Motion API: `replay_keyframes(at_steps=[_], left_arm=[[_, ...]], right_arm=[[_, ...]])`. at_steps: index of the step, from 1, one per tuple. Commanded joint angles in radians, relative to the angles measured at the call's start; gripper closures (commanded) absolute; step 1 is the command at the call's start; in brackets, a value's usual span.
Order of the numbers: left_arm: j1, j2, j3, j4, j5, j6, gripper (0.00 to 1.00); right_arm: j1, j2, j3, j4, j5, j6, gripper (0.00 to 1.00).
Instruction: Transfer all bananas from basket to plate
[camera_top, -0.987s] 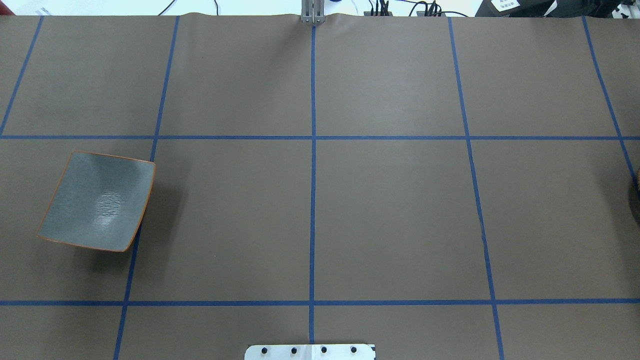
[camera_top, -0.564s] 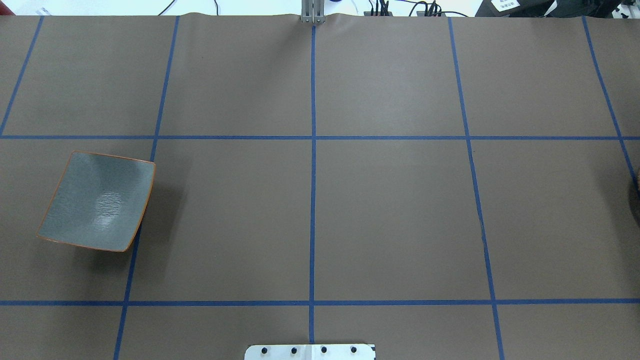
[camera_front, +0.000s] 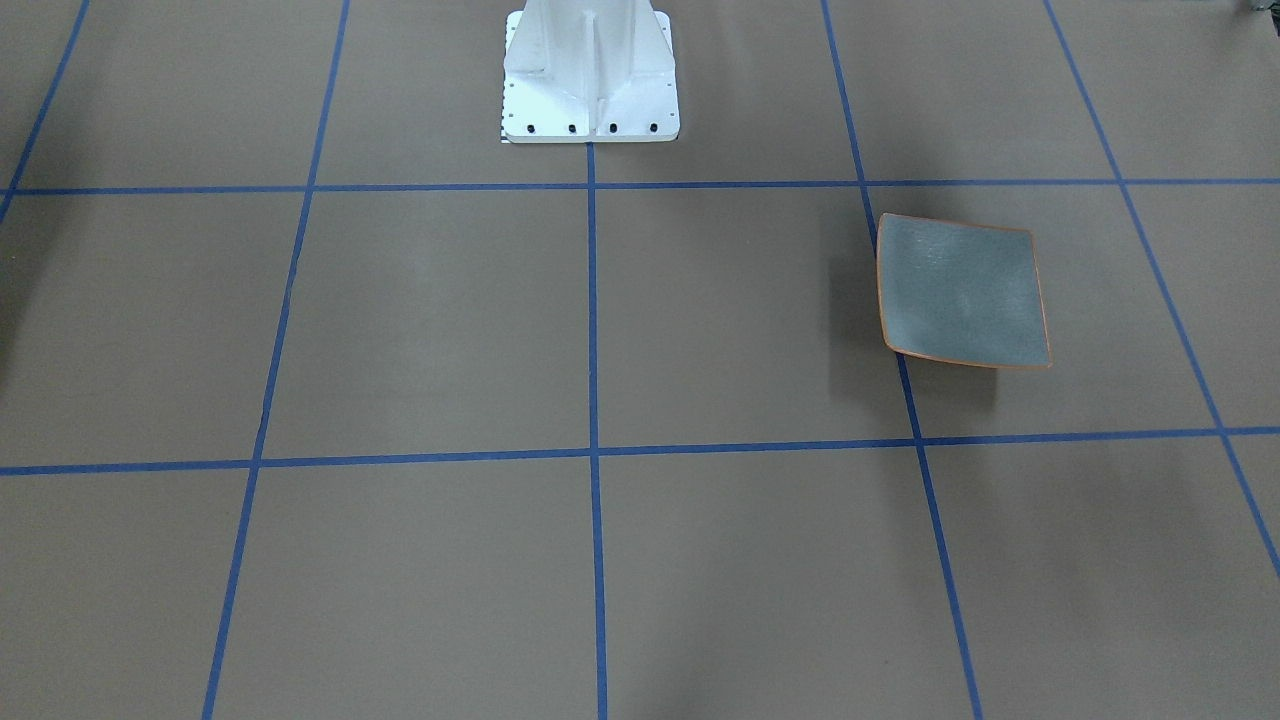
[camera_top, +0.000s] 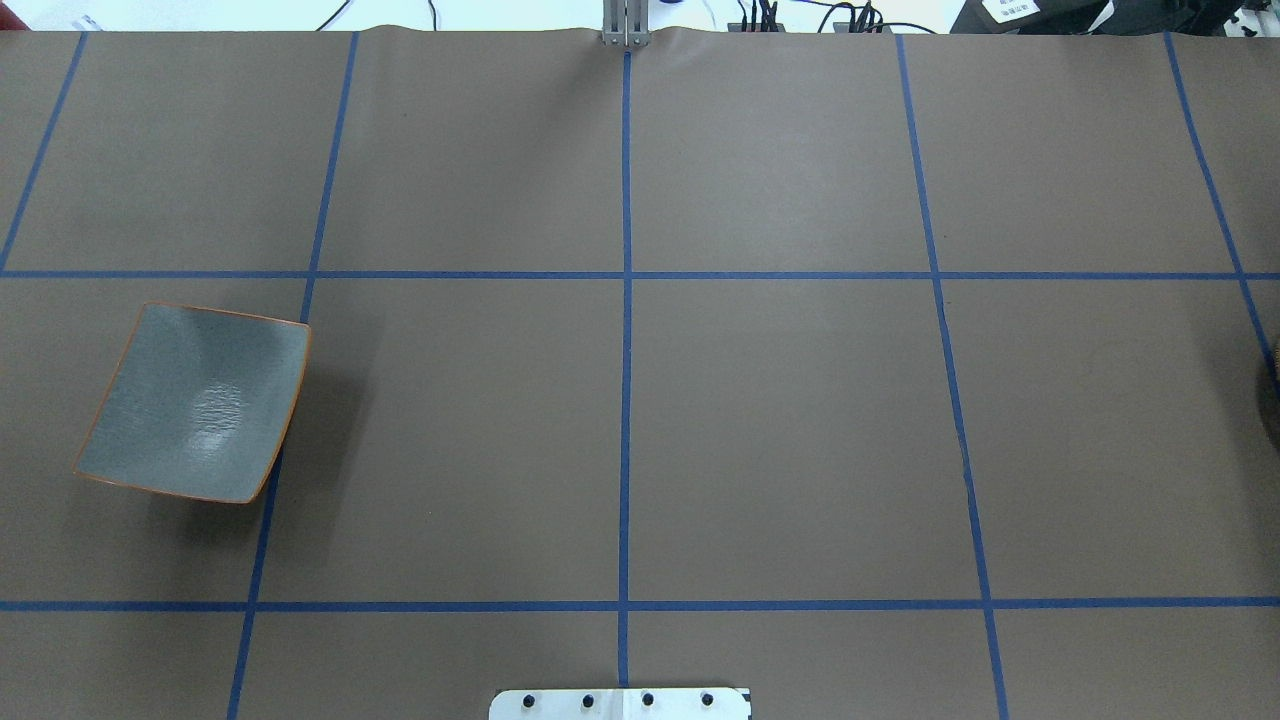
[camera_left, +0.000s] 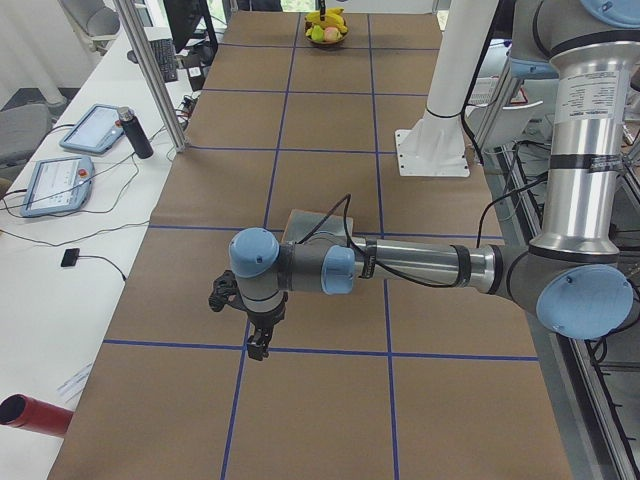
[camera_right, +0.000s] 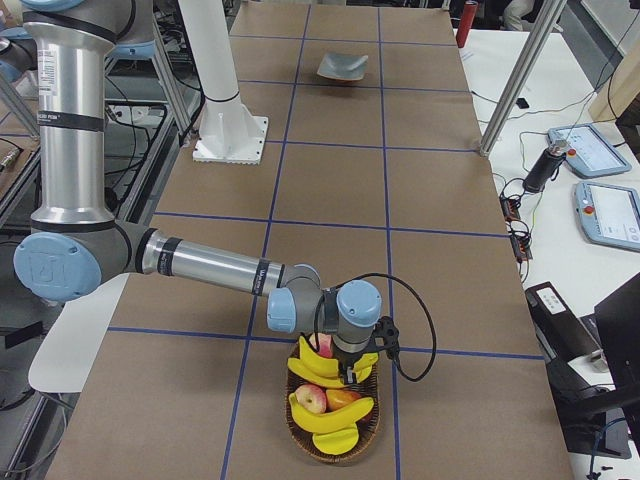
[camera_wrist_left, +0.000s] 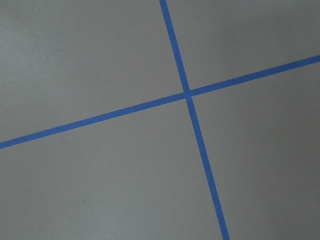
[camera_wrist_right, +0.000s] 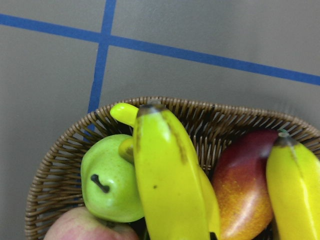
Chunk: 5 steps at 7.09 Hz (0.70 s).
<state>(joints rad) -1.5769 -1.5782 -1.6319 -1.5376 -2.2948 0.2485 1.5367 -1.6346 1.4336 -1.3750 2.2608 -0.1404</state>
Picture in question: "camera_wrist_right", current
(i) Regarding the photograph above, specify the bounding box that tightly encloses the green plastic pear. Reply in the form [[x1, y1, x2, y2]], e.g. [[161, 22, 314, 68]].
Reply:
[[80, 134, 144, 223]]

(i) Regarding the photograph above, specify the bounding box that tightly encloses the pink red plastic apple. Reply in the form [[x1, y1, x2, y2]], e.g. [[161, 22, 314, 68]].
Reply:
[[44, 206, 139, 240]]

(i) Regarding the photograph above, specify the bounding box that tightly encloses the yellow plastic banana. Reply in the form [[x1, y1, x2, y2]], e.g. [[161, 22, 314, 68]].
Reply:
[[131, 103, 211, 240], [109, 102, 221, 240], [266, 132, 320, 240]]

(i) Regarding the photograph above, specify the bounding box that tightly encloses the brown wicker basket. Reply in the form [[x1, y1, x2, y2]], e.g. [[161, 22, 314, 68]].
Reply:
[[24, 96, 320, 240]]

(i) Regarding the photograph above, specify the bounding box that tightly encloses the red orange plastic mango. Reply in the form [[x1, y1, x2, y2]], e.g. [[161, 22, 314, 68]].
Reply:
[[211, 129, 278, 240]]

